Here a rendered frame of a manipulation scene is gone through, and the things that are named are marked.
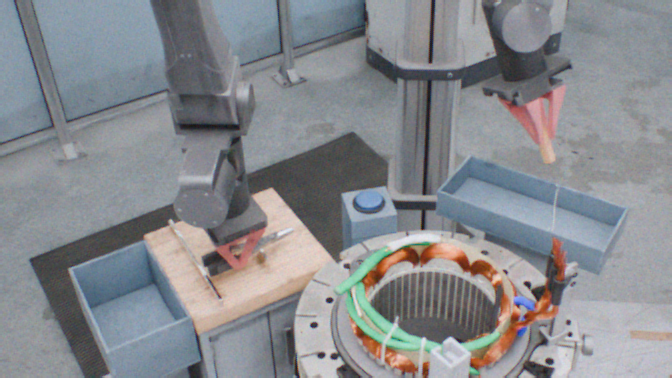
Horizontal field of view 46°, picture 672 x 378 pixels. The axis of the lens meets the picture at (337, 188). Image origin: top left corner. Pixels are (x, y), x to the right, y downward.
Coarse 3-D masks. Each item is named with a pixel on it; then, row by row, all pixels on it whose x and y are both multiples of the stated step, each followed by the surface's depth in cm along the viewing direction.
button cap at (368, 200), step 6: (360, 192) 118; (366, 192) 118; (372, 192) 118; (360, 198) 117; (366, 198) 117; (372, 198) 117; (378, 198) 117; (360, 204) 116; (366, 204) 116; (372, 204) 116; (378, 204) 116
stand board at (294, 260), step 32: (288, 224) 110; (160, 256) 106; (256, 256) 105; (288, 256) 105; (320, 256) 105; (192, 288) 101; (224, 288) 101; (256, 288) 100; (288, 288) 102; (192, 320) 97; (224, 320) 99
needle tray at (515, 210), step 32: (480, 160) 121; (448, 192) 118; (480, 192) 121; (512, 192) 120; (544, 192) 117; (576, 192) 114; (480, 224) 113; (512, 224) 110; (544, 224) 114; (576, 224) 114; (608, 224) 114; (544, 256) 112; (576, 256) 107; (608, 256) 108
